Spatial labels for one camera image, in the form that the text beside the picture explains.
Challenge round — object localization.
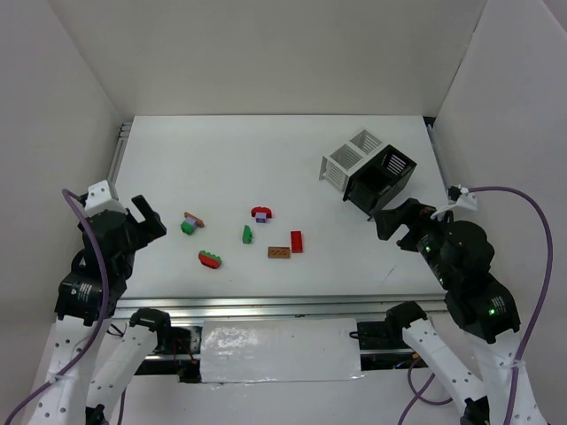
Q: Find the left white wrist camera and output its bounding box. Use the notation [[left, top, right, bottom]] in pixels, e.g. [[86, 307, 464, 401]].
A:
[[84, 180, 123, 217]]

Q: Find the aluminium front rail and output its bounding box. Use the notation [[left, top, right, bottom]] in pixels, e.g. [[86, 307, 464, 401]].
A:
[[114, 295, 447, 323]]

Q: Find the green purple brown lego stack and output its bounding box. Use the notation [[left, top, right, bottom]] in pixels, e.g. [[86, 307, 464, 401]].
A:
[[180, 212, 205, 236]]

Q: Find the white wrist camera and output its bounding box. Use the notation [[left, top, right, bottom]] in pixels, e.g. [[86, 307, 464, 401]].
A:
[[447, 185, 478, 211], [84, 180, 123, 217]]

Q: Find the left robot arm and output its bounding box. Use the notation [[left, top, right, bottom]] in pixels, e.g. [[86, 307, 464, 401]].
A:
[[6, 189, 172, 424]]

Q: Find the white tape panel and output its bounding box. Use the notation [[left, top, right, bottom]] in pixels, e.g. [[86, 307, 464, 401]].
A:
[[200, 318, 363, 383]]

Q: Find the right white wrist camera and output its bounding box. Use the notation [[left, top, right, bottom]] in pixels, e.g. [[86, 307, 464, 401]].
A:
[[447, 185, 478, 211]]

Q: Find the red green curved lego stack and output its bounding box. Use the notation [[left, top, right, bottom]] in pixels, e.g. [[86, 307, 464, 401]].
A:
[[198, 250, 222, 269]]

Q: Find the red arch purple lego stack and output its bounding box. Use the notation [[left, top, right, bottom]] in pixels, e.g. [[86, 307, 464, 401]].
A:
[[251, 206, 273, 224]]

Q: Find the brown flat lego plate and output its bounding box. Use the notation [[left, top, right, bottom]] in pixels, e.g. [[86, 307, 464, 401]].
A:
[[268, 246, 291, 259]]

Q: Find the black slatted container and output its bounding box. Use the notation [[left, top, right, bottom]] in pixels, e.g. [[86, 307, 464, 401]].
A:
[[343, 145, 417, 217]]

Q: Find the red rectangular lego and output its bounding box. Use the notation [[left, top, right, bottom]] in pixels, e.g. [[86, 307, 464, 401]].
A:
[[291, 230, 303, 253]]

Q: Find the white slatted container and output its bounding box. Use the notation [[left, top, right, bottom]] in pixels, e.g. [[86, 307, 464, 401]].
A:
[[318, 128, 385, 194]]

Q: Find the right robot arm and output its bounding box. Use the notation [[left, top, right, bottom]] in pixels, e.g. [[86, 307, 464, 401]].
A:
[[374, 198, 546, 424]]

